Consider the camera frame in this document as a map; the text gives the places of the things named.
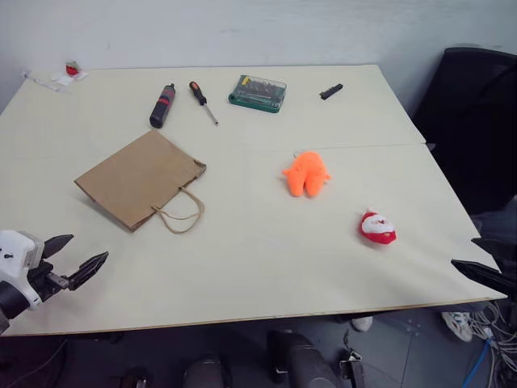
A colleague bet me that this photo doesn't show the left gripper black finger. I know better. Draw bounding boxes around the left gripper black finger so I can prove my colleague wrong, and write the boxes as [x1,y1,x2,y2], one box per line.
[42,234,75,260]
[65,251,110,292]

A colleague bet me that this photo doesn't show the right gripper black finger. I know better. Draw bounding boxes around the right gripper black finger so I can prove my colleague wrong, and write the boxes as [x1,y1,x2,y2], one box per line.
[450,259,517,302]
[471,237,517,276]

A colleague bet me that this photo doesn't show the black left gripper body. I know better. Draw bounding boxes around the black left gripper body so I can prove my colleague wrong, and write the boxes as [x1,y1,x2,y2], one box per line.
[26,260,77,302]

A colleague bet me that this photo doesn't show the brown paper bag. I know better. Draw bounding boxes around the brown paper bag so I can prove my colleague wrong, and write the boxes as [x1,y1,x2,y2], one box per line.
[73,129,208,235]

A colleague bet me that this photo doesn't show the white sneaker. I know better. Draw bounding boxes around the white sneaker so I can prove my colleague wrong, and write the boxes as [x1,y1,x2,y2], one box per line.
[350,315,374,333]
[440,310,474,344]

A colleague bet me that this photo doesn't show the red white santa plush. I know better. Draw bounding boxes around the red white santa plush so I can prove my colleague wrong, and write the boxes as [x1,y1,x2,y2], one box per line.
[359,206,398,246]

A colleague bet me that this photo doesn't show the black office chair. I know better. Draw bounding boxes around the black office chair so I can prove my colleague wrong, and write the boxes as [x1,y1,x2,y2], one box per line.
[410,46,517,216]

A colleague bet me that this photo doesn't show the dark rounded shape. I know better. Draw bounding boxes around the dark rounded shape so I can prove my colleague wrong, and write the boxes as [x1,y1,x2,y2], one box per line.
[181,353,233,388]
[267,329,344,388]

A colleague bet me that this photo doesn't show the clear plastic strip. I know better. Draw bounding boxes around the clear plastic strip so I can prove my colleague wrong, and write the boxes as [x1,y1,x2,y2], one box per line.
[23,70,70,94]

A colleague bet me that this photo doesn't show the black red electric screwdriver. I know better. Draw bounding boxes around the black red electric screwdriver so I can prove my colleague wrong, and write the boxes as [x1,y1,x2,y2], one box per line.
[149,82,177,129]

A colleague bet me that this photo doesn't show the orange plush toy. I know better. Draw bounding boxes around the orange plush toy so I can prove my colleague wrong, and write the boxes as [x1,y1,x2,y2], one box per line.
[281,150,333,200]

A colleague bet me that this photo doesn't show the small black bit holder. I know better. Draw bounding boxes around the small black bit holder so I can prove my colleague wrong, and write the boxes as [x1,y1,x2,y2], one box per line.
[318,83,344,101]

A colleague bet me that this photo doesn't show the green screwdriver bit set box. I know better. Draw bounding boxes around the green screwdriver bit set box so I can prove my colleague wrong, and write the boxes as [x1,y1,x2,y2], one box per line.
[228,74,288,115]

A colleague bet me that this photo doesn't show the bundle of grey cables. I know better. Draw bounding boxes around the bundle of grey cables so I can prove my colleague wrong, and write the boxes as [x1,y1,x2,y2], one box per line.
[468,301,517,388]

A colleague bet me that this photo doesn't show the blue cable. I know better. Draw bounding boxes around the blue cable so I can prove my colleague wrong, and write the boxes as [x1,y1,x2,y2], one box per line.
[461,337,497,388]

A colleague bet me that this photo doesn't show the black metal bracket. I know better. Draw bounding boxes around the black metal bracket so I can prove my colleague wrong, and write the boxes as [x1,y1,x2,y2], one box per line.
[338,349,367,388]

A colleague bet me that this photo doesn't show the black orange handled screwdriver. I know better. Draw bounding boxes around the black orange handled screwdriver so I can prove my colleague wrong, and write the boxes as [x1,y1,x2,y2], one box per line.
[188,80,220,127]

